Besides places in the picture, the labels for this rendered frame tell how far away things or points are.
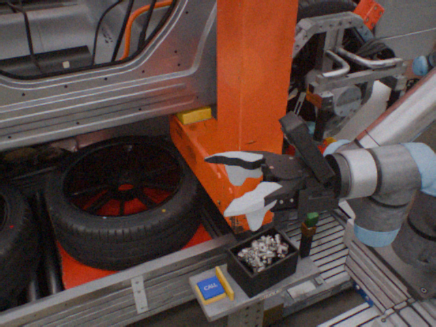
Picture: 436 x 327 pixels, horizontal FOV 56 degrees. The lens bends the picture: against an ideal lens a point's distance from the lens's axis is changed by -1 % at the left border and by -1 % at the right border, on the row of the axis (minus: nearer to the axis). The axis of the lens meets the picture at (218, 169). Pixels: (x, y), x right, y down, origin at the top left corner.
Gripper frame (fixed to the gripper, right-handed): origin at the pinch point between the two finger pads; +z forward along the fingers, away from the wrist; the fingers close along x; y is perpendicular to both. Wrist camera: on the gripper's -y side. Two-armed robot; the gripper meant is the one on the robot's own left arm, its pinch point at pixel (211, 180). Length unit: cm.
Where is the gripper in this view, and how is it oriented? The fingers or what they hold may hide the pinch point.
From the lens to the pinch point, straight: 60.6
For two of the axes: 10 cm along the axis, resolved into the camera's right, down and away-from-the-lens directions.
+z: -9.8, 1.2, -1.5
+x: -1.9, -4.9, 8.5
